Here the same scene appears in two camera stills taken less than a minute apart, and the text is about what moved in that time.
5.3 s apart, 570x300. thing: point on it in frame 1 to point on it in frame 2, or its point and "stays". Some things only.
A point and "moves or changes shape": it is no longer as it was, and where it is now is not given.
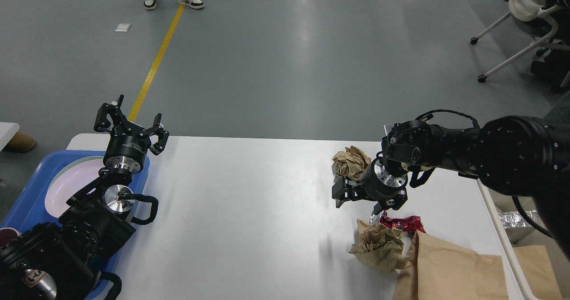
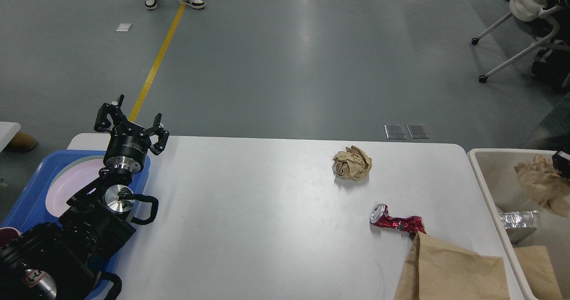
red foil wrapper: [411, 223] stays
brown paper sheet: [440, 270] stays
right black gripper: [376, 182] to [561, 161]
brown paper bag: [538, 266] stays
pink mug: [7, 234] stays
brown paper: [380, 247] moves or changes shape
